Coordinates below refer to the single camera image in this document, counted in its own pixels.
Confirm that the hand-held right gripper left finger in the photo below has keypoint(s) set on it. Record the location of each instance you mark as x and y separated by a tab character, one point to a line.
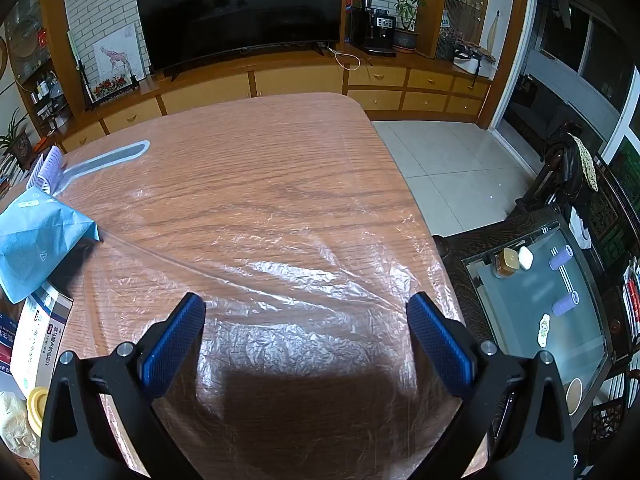
172	345

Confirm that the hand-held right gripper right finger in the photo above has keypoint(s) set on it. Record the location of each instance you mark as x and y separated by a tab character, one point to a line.
442	345

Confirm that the dark glass-top side table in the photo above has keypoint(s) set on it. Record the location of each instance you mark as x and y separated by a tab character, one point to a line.
530	300

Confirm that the brown jar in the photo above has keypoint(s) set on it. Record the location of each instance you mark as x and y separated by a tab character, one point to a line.
506	264

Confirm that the small white container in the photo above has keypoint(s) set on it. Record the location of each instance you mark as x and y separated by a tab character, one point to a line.
525	257

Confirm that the purple hair roller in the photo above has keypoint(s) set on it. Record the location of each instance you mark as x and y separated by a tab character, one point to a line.
562	258
566	304

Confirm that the white box with purple print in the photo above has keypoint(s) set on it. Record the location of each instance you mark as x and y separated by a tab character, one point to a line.
42	335

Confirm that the round cup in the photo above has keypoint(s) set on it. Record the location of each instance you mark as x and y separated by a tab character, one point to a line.
575	396

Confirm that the clear plastic table cover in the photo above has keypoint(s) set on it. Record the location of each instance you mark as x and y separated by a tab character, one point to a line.
280	240

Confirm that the blue plastic bag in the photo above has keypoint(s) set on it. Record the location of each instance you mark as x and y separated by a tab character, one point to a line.
40	240

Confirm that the white crumpled plastic bag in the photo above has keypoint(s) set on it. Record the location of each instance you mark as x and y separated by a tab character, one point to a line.
15	425

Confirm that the dark carved wooden chair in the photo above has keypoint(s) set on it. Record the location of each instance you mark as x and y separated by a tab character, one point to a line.
562	170

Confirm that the patterned cloth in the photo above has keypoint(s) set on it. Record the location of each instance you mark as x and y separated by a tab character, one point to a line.
586	162

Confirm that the giraffe painting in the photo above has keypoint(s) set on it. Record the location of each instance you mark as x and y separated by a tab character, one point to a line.
117	62

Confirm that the wooden shelf with small items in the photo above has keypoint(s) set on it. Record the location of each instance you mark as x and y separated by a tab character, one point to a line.
40	85

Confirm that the wooden television cabinet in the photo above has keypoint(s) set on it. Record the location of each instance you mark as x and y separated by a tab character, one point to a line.
300	80

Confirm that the potted green plant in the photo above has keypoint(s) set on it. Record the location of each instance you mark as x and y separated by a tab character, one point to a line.
407	32

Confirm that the black coffee machine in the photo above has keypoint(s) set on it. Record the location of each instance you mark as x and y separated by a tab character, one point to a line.
381	30

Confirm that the black kitchen appliance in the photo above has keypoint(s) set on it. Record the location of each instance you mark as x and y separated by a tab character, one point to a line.
357	20

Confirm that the black flat-screen television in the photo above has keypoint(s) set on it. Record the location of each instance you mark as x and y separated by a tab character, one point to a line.
240	15

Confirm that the glass-door display cabinet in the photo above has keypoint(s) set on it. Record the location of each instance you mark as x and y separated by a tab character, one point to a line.
462	5

